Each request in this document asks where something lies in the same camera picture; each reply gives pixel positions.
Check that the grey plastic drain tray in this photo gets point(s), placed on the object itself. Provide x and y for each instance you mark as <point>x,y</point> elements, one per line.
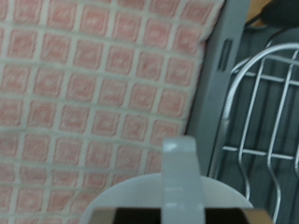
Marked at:
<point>258,40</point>

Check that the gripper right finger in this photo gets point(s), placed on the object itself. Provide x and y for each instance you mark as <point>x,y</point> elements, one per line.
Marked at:
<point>230,216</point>

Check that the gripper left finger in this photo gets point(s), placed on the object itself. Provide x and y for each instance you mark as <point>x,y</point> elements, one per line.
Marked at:
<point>137,216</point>

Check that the pink checked dish cloth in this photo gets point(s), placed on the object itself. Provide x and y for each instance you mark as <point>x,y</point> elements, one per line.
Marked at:
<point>93,93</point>

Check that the white plastic mug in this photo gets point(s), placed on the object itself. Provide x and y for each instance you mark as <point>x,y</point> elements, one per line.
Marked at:
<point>180,174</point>

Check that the grey plastic crate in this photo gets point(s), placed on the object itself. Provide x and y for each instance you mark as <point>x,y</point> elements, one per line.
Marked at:
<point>215,77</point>

